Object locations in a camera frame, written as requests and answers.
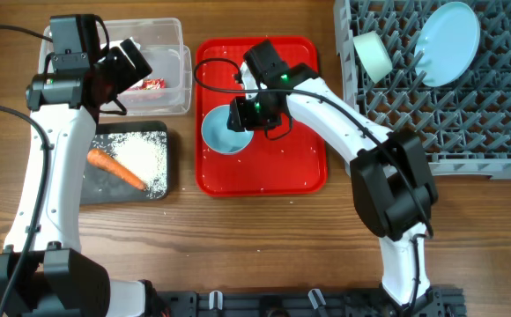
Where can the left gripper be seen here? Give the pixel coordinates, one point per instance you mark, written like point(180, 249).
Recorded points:
point(129, 75)

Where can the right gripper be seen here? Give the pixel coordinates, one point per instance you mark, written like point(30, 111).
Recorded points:
point(236, 116)

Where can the red snack wrapper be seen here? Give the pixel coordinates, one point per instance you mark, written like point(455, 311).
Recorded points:
point(149, 84)

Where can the light blue bowl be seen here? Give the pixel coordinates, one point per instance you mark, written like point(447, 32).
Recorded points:
point(218, 137)

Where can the white rice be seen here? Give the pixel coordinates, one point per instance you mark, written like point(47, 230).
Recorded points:
point(143, 153)

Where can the orange carrot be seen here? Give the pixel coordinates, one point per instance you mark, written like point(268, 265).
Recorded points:
point(103, 161)

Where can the mint green bowl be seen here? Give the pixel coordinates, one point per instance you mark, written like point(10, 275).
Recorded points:
point(373, 55)

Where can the light blue plate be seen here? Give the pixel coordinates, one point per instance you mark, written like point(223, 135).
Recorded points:
point(447, 44)

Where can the white napkin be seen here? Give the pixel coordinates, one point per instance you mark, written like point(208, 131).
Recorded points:
point(117, 44)

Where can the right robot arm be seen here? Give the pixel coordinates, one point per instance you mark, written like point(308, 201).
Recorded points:
point(392, 185)

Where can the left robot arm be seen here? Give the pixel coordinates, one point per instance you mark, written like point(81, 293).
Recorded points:
point(42, 269)

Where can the black waste tray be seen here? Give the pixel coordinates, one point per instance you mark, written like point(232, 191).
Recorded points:
point(98, 186)

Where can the grey dishwasher rack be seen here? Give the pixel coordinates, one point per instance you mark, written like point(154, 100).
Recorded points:
point(465, 126)

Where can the clear plastic bin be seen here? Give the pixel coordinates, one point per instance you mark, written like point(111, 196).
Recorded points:
point(167, 66)

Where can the red serving tray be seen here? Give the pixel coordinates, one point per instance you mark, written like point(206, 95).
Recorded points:
point(294, 164)

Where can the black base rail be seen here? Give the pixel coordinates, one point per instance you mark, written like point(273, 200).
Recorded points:
point(352, 303)

